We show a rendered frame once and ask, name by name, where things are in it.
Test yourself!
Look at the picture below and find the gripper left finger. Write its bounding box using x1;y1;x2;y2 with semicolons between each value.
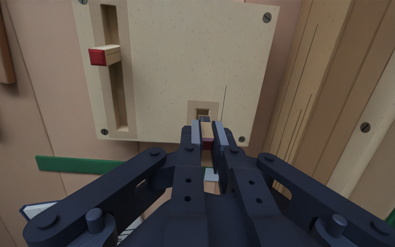
22;119;207;247

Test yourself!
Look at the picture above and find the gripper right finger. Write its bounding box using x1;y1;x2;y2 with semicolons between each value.
212;120;395;247

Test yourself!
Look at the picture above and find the brown wooden organ body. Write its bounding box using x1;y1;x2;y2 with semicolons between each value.
262;0;395;221

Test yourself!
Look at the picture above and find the beige slotted tray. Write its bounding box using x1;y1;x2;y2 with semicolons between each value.
71;0;281;147

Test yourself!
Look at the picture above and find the green felt strip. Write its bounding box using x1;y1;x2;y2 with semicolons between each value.
35;155;127;175

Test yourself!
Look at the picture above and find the white paper with blue edge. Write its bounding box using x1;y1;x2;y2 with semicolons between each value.
19;200;62;222

